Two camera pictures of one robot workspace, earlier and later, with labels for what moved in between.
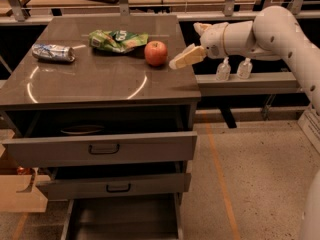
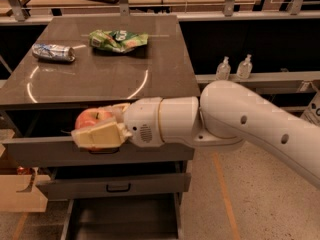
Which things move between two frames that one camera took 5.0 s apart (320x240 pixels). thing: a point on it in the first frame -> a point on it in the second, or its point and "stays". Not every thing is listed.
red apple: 156,53 -> 89,116
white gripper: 213,41 -> 143,119
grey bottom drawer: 129,218 stays
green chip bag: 120,41 stays
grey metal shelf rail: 259,84 stays
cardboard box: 12,199 stays
